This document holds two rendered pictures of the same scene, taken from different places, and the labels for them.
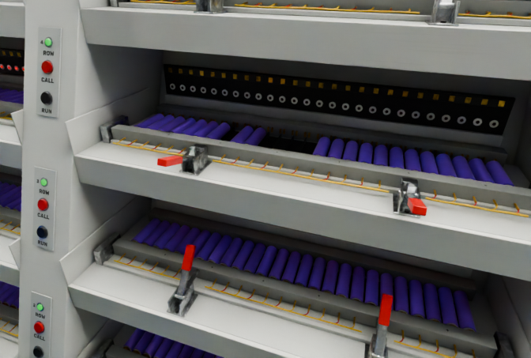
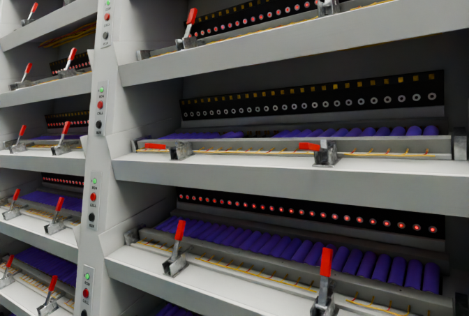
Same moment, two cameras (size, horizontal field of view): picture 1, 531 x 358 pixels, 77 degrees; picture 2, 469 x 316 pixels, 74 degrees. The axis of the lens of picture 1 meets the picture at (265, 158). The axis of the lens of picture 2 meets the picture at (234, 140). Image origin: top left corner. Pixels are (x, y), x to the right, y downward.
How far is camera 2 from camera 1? 0.22 m
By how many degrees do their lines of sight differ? 23
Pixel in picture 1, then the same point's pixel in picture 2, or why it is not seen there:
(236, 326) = (211, 285)
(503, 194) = (413, 141)
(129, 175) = (140, 167)
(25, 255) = (82, 236)
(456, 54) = (338, 34)
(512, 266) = (419, 200)
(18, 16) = (89, 79)
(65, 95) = (108, 120)
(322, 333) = (282, 294)
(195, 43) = (177, 70)
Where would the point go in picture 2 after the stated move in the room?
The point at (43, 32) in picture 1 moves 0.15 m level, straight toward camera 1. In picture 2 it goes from (100, 84) to (86, 64)
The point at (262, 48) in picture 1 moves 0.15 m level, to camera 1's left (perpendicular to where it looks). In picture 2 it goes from (215, 64) to (139, 69)
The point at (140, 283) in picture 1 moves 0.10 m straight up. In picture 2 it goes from (151, 257) to (154, 205)
